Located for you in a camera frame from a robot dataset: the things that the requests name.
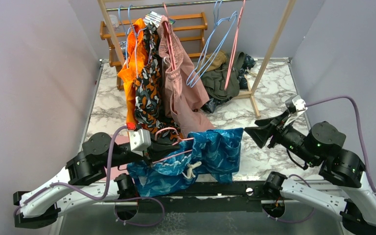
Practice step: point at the marker pen pack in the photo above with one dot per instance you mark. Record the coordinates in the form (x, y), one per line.
(152, 18)

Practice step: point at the blue patterned shorts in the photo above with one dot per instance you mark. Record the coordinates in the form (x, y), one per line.
(215, 152)

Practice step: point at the camouflage patterned shorts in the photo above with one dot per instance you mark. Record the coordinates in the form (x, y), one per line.
(149, 100)

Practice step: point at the blue wire hanger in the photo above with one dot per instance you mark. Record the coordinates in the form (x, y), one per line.
(222, 26)

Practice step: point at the clear plastic cup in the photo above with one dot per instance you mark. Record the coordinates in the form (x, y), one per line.
(114, 21)

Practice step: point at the olive green garment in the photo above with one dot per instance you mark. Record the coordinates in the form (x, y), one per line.
(214, 81)

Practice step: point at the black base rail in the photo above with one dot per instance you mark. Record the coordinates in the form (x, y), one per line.
(241, 196)

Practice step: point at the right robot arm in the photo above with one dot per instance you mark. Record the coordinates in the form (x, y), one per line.
(321, 147)

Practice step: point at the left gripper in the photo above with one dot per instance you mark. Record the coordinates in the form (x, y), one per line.
(160, 148)

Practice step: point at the pink mat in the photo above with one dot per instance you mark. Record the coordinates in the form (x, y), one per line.
(117, 170)

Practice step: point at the hanger holding pink shorts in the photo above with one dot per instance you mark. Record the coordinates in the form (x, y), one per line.
(169, 39)

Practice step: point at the tan garment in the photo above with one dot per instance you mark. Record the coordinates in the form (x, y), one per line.
(215, 60)

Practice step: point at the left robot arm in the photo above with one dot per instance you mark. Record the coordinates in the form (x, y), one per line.
(86, 180)

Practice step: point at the wooden shelf unit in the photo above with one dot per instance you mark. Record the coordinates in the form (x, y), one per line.
(189, 28)

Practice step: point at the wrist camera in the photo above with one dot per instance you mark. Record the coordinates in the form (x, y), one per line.
(139, 139)
(296, 106)

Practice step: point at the blue lidded jar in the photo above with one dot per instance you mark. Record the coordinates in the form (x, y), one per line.
(123, 46)

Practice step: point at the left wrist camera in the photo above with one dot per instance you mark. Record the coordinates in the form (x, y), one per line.
(139, 139)

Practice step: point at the wooden clothes rack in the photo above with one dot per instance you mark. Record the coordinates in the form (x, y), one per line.
(251, 90)

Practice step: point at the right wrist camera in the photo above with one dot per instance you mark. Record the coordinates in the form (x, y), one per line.
(296, 106)

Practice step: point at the pink wire hanger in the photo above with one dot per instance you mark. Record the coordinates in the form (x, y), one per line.
(171, 155)
(231, 61)

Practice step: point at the dark navy patterned garment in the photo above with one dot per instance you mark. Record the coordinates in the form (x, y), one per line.
(212, 104)

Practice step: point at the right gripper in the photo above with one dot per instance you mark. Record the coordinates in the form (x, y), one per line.
(260, 134)

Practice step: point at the pink shorts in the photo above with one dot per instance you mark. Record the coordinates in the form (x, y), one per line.
(182, 103)

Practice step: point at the orange shorts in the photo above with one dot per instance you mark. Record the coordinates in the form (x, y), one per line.
(127, 73)

